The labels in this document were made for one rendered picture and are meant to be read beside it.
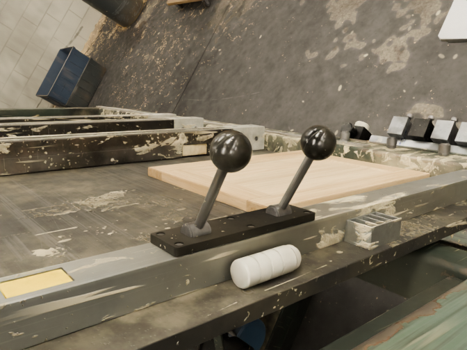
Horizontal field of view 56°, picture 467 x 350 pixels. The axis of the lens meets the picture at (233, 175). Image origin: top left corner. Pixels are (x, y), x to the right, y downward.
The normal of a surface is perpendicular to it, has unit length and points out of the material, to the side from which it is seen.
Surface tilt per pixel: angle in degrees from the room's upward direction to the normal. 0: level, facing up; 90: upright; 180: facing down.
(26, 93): 90
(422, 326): 60
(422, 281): 30
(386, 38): 0
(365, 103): 0
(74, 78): 91
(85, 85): 90
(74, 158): 90
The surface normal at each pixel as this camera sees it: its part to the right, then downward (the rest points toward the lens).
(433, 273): -0.77, 0.11
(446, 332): 0.03, -0.98
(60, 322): 0.64, 0.18
